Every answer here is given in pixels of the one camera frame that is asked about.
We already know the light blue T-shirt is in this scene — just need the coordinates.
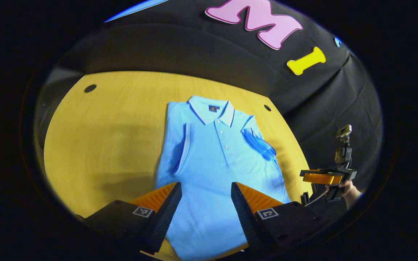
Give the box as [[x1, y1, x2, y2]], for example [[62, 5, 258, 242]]
[[154, 95, 292, 261]]

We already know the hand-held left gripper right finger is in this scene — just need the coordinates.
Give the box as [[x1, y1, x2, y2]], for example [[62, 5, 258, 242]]
[[230, 182, 337, 255]]

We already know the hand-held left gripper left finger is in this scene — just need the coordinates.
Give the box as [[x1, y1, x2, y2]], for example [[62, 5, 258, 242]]
[[74, 182, 183, 255]]

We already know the black backdrop cloth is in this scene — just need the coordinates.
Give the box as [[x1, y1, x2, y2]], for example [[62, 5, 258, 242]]
[[35, 0, 384, 203]]

